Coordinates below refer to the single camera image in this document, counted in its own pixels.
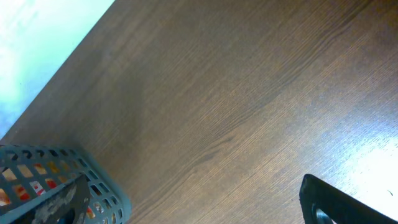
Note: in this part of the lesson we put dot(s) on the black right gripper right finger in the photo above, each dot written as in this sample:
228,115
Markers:
323,203

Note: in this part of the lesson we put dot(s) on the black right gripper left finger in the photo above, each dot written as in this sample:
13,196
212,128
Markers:
67,203

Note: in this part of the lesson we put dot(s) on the grey plastic laundry basket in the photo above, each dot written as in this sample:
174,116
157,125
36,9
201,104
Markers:
108,203

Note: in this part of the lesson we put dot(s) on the orange brown snack bag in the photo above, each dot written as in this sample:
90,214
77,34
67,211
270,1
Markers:
24,182

